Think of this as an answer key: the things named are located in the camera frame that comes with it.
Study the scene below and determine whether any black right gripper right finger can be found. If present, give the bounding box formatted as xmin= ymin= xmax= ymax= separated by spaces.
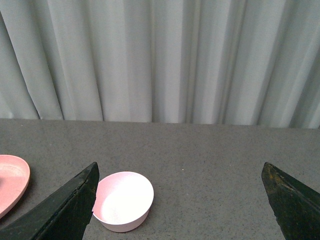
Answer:
xmin=261 ymin=162 xmax=320 ymax=240

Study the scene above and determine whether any pink plate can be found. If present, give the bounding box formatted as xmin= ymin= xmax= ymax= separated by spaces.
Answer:
xmin=0 ymin=154 xmax=31 ymax=218

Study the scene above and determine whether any light pink bowl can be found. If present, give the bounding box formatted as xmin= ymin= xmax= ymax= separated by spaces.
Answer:
xmin=92 ymin=171 xmax=154 ymax=233

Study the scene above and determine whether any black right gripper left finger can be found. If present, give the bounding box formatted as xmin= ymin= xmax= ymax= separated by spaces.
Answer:
xmin=0 ymin=162 xmax=100 ymax=240

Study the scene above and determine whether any grey-white curtain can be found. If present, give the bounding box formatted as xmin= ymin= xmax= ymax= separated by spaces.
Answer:
xmin=0 ymin=0 xmax=320 ymax=129

